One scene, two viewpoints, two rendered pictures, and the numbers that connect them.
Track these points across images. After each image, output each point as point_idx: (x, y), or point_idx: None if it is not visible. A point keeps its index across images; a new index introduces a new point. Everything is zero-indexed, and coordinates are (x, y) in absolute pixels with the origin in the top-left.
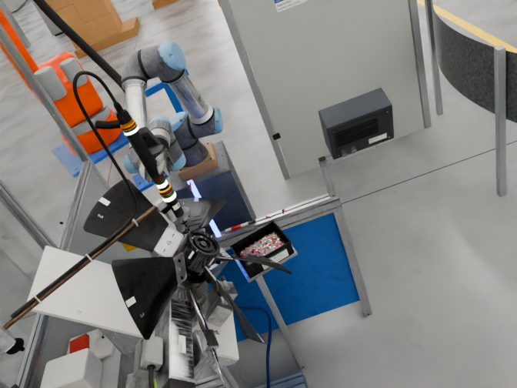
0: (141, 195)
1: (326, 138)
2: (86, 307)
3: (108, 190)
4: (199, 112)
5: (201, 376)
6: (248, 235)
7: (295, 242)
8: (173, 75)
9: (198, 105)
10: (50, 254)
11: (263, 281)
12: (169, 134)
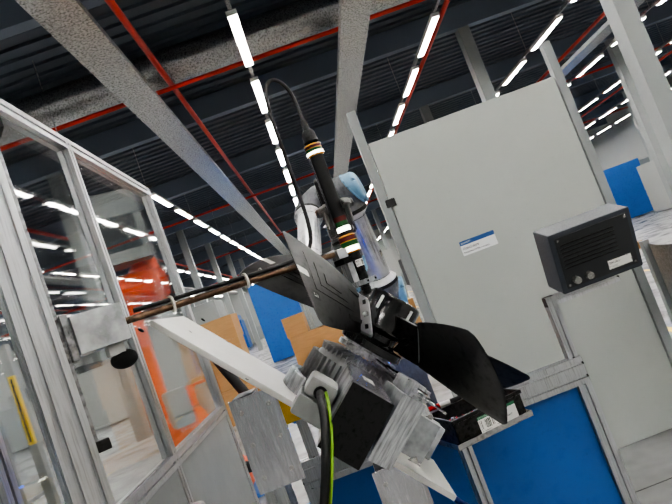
0: None
1: (549, 266)
2: (227, 358)
3: (274, 256)
4: (380, 269)
5: (396, 457)
6: (452, 404)
7: (526, 445)
8: (353, 206)
9: (379, 259)
10: (187, 320)
11: (482, 478)
12: None
